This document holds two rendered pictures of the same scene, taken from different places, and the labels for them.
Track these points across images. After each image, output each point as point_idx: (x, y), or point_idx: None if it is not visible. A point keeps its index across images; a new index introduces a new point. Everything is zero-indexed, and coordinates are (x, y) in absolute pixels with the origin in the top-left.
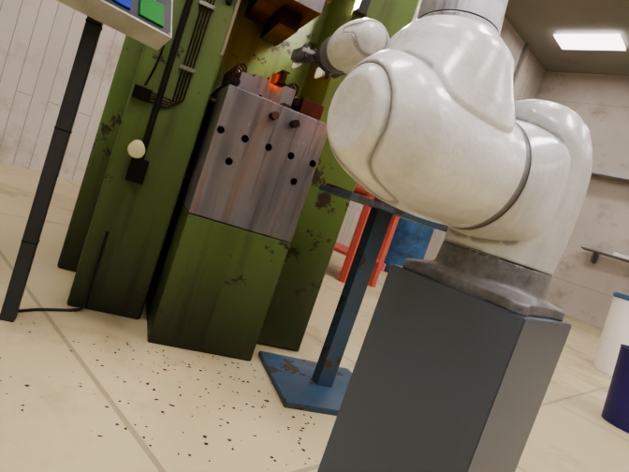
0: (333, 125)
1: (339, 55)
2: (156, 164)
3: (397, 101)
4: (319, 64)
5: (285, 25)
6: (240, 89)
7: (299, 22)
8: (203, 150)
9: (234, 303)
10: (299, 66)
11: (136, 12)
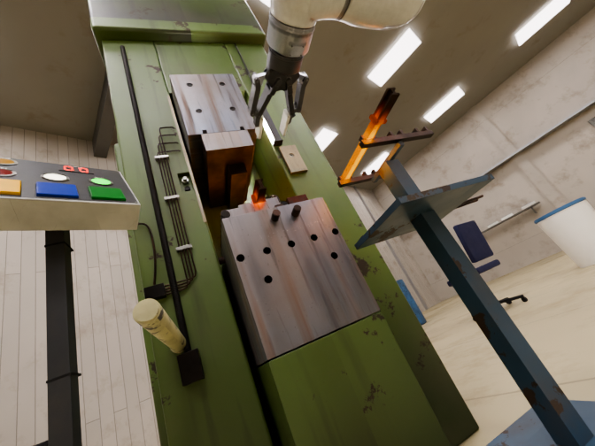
0: None
1: None
2: (207, 346)
3: None
4: (279, 66)
5: (236, 173)
6: (233, 217)
7: (244, 166)
8: (240, 296)
9: (394, 428)
10: (263, 122)
11: (88, 197)
